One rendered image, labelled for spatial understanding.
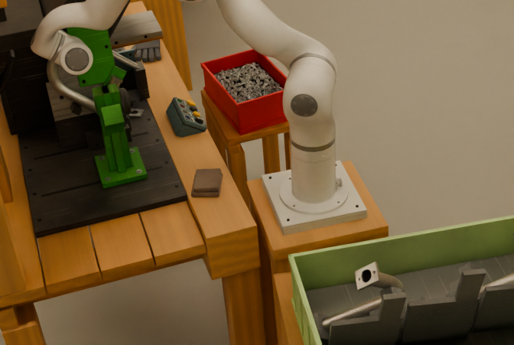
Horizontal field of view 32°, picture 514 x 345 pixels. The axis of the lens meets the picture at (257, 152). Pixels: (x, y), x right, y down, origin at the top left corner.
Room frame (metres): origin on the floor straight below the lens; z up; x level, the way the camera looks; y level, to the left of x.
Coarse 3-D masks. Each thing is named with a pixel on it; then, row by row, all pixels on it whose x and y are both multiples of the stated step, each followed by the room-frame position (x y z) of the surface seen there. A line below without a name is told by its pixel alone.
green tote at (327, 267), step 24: (504, 216) 1.69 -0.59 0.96; (384, 240) 1.64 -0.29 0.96; (408, 240) 1.65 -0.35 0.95; (432, 240) 1.65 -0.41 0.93; (456, 240) 1.66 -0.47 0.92; (480, 240) 1.67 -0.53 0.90; (504, 240) 1.68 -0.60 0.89; (312, 264) 1.61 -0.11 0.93; (336, 264) 1.62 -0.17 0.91; (360, 264) 1.63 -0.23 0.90; (384, 264) 1.64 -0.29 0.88; (408, 264) 1.65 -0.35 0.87; (432, 264) 1.65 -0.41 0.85; (312, 288) 1.61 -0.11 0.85; (312, 336) 1.36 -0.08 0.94
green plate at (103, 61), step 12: (84, 36) 2.36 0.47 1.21; (96, 36) 2.37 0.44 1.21; (108, 36) 2.38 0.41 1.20; (96, 48) 2.36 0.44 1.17; (108, 48) 2.37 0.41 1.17; (96, 60) 2.35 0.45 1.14; (108, 60) 2.36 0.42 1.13; (96, 72) 2.34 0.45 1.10; (108, 72) 2.34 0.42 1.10; (84, 84) 2.32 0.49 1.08
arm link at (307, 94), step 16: (304, 64) 1.92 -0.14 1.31; (320, 64) 1.92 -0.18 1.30; (288, 80) 1.88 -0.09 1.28; (304, 80) 1.85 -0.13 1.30; (320, 80) 1.86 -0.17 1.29; (288, 96) 1.85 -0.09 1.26; (304, 96) 1.83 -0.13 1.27; (320, 96) 1.83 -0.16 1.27; (288, 112) 1.85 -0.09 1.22; (304, 112) 1.82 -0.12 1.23; (320, 112) 1.82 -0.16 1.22; (304, 128) 1.88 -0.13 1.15; (320, 128) 1.88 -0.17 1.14; (304, 144) 1.89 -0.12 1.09; (320, 144) 1.89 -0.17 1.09
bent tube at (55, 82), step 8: (64, 32) 2.34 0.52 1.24; (48, 64) 2.29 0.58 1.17; (56, 64) 2.30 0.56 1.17; (48, 72) 2.29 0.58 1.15; (56, 72) 2.29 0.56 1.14; (56, 80) 2.28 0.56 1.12; (56, 88) 2.27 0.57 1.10; (64, 88) 2.28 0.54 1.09; (64, 96) 2.27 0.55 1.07; (72, 96) 2.27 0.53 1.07; (80, 96) 2.28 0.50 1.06; (80, 104) 2.27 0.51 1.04; (88, 104) 2.27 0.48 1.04; (96, 112) 2.27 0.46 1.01
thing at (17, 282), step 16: (0, 160) 2.03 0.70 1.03; (0, 176) 2.03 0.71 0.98; (0, 192) 1.74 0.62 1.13; (0, 208) 1.66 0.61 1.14; (0, 224) 1.66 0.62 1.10; (0, 240) 1.66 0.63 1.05; (0, 256) 1.65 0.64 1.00; (16, 256) 1.66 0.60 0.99; (0, 272) 1.65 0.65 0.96; (16, 272) 1.66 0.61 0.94; (0, 288) 1.65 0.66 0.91; (16, 288) 1.66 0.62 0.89
